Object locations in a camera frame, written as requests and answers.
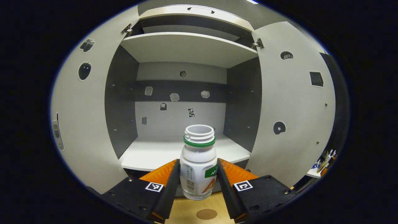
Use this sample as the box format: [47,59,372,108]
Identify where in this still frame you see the round brown coaster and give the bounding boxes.
[196,209,218,220]

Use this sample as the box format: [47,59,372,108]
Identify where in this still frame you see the metal cabinet drawer handle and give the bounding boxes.
[187,7,215,15]

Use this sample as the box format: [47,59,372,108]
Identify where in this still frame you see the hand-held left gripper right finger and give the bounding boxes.
[216,158,298,223]

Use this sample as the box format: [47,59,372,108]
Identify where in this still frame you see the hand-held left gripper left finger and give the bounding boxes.
[101,159,181,223]

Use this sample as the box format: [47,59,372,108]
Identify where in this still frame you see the white cabinet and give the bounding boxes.
[104,5,263,175]

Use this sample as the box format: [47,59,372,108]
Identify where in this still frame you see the cabinet door with phone sticker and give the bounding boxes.
[50,6,140,195]

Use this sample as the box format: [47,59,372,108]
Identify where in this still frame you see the white plastic bottle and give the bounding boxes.
[180,124,218,200]

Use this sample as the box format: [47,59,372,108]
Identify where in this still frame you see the white stand with small items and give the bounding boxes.
[306,149,337,179]

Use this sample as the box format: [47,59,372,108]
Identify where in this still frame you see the cabinet door with cat sticker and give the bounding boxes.
[246,21,336,189]

